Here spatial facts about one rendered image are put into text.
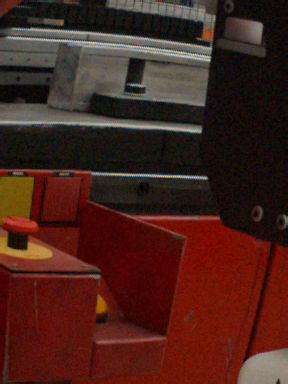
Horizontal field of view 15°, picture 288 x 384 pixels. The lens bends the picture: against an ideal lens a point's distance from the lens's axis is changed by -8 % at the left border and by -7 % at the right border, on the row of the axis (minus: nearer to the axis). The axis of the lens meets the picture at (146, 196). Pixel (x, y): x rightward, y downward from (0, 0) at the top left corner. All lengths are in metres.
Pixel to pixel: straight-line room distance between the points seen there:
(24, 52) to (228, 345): 0.56
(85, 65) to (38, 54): 0.26
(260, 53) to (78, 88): 0.78
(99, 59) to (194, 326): 0.39
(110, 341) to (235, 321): 0.53
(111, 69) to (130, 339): 0.51
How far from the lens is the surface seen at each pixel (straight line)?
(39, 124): 1.28
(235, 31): 0.70
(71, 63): 1.45
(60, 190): 1.16
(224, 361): 1.58
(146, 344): 1.08
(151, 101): 1.45
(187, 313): 1.49
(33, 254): 1.02
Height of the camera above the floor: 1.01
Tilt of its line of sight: 9 degrees down
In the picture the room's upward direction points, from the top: 9 degrees clockwise
